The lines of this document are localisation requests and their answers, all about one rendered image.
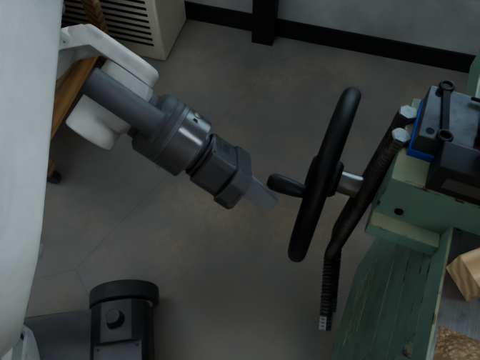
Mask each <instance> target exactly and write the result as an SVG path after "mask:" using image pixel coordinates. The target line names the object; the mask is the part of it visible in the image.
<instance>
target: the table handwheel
mask: <svg viewBox="0 0 480 360"><path fill-rule="evenodd" d="M360 99H361V93H360V91H359V90H358V89H357V88H356V87H349V88H346V89H345V90H344V91H343V93H342V94H341V96H340V98H339V101H338V103H337V105H336V108H335V109H334V112H333V115H332V117H331V120H330V122H329V125H328V128H327V130H326V133H325V135H324V139H323V141H322V143H321V147H320V149H319V152H318V155H316V156H315V157H314V158H313V160H312V162H311V165H310V167H309V171H308V174H307V176H306V180H305V183H304V185H305V186H306V190H305V192H304V196H303V199H302V201H301V206H300V208H299V212H298V214H297V217H296V221H295V224H294V228H293V231H292V234H291V238H290V242H289V247H288V256H289V258H290V259H291V260H292V261H293V262H301V261H303V260H304V258H305V256H306V253H307V251H308V249H309V245H310V243H311V240H312V237H313V235H314V232H315V229H316V225H317V224H318V221H319V217H320V215H321V212H322V209H323V207H324V203H325V201H326V198H327V197H331V196H333V195H334V194H335V193H336V192H339V193H341V194H345V195H347V196H350V197H353V198H355V197H356V195H357V193H358V191H359V189H360V188H361V186H362V184H363V183H364V181H365V179H366V178H365V177H362V176H359V175H356V174H353V173H350V172H347V171H344V165H343V163H342V161H339V160H340V158H341V154H342V151H343V149H344V146H345V143H346V140H347V137H348V135H349V131H350V128H351V125H352V123H353V120H354V117H355V114H356V110H357V108H358V105H359V102H360Z"/></svg>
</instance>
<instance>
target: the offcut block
mask: <svg viewBox="0 0 480 360"><path fill-rule="evenodd" d="M446 269H447V271H448V272H449V273H450V275H451V277H452V279H453V280H454V282H455V283H456V285H457V286H458V288H459V290H460V292H461V293H462V295H463V296H464V298H465V299H466V301H469V300H472V299H475V298H476V297H479V296H480V248H477V249H474V250H472V251H469V252H466V253H465V254H461V255H459V256H458V257H457V258H455V259H454V260H453V261H452V262H451V263H450V264H449V265H448V266H447V267H446Z"/></svg>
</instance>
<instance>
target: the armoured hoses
mask: <svg viewBox="0 0 480 360"><path fill-rule="evenodd" d="M416 118H417V112H416V109H414V108H413V107H411V106H409V105H407V106H401V107H399V109H398V111H397V113H396V115H395V116H394V118H393V121H392V123H391V125H390V127H389V129H387V132H386V133H385V135H384V137H383V138H382V140H381V143H380V144H379V146H378V148H377V149H376V151H375V153H374V155H373V156H372V158H371V161H370V162H369V163H368V166H367V167H366V168H365V171H364V172H363V174H362V175H361V176H362V177H365V178H366V179H365V181H364V183H363V184H362V186H361V188H360V189H359V191H358V193H357V195H356V197H355V198H353V197H349V199H348V201H347V202H346V205H345V206H344V208H343V210H342V211H341V213H340V215H339V217H338V219H337V220H336V222H335V224H334V227H333V229H332V232H331V233H332V235H331V241H330V242H329V244H328V246H327V248H326V251H325V254H324V261H323V262H324V264H323V272H322V273H323V275H322V276H323V278H322V285H321V287H322V289H321V290H322V292H321V300H320V301H321V303H320V305H321V306H320V310H319V311H320V314H319V327H318V329H320V330H324V331H331V324H332V312H336V307H337V299H338V298H337V296H338V294H337V292H338V290H337V289H338V285H339V283H338V282H339V275H340V273H339V272H340V270H339V269H340V268H341V267H340V265H341V263H340V262H341V259H340V258H341V252H342V250H341V249H342V247H343V245H344V244H345V243H346V241H347V239H348V238H349V236H350V235H351V233H352V231H353V230H354V229H355V227H356V225H357V224H358V222H359V220H360V219H361V217H362V216H363V215H364V213H365V211H366V210H367V208H368V207H369V205H370V203H371V201H372V200H373V198H374V196H375V194H376V192H377V191H378V188H379V187H380V184H381V182H382V181H383V178H384V176H385V175H386V172H387V170H388V169H389V167H390V164H391V162H392V161H393V158H394V156H395V155H396V153H397V151H398V150H399V149H402V148H404V147H405V146H407V145H409V142H410V141H411V134H410V133H409V132H408V131H407V130H406V129H404V127H405V126H406V125H408V124H412V123H414V122H415V120H416Z"/></svg>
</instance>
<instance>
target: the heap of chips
mask: <svg viewBox="0 0 480 360"><path fill-rule="evenodd" d="M433 360H480V341H478V340H476V339H473V338H471V337H468V336H465V335H463V334H460V333H458V332H455V331H452V330H450V329H447V328H444V327H442V326H439V329H438V333H437V338H436V345H435V349H434V357H433Z"/></svg>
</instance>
